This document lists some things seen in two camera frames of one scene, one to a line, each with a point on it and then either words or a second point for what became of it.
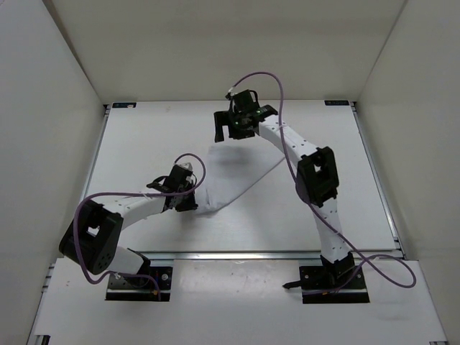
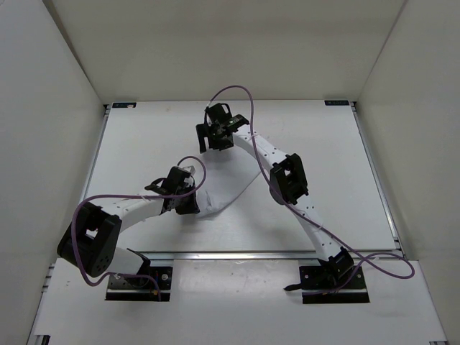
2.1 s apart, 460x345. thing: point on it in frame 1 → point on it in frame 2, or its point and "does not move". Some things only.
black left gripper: x=190 y=205 does not move
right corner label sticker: x=337 y=103 does not move
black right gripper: x=225 y=118 → x=205 y=131
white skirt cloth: x=231 y=171 does not move
